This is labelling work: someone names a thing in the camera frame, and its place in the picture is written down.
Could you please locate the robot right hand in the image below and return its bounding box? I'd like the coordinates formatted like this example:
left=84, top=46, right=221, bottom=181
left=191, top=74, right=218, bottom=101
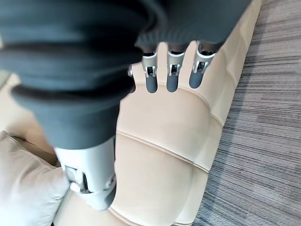
left=0, top=0, right=252, bottom=211

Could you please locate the beige leather sofa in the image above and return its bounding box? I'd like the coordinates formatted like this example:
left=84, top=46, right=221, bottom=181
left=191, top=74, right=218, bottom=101
left=0, top=0, right=263, bottom=226

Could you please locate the light beige cushion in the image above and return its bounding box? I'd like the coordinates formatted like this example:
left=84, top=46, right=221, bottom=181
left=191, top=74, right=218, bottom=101
left=0, top=130, right=71, bottom=226

